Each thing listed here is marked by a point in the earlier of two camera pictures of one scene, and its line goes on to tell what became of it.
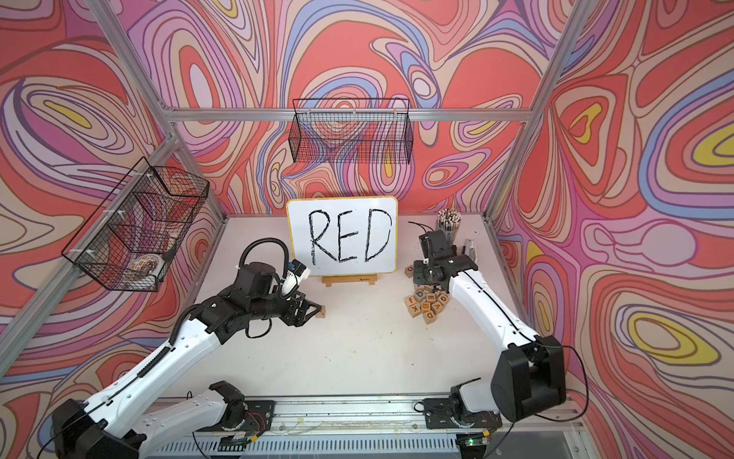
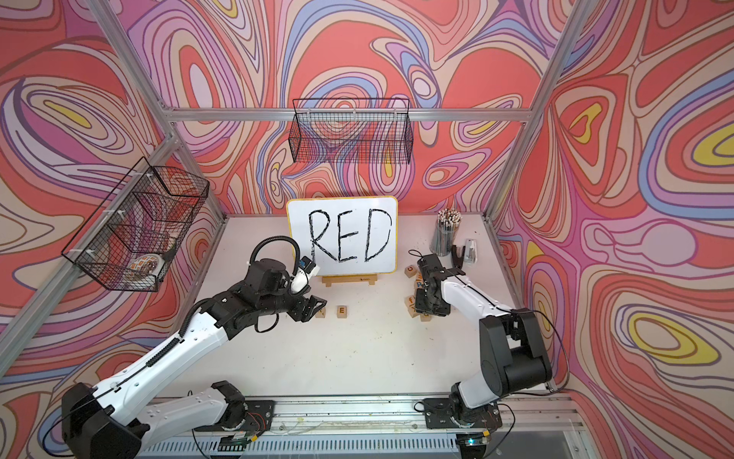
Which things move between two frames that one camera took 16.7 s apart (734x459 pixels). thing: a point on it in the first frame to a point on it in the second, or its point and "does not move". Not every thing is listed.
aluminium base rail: (382, 428) does not move
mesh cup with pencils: (448, 220) does not move
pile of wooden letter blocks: (426, 300) does not move
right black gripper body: (421, 272) to (431, 304)
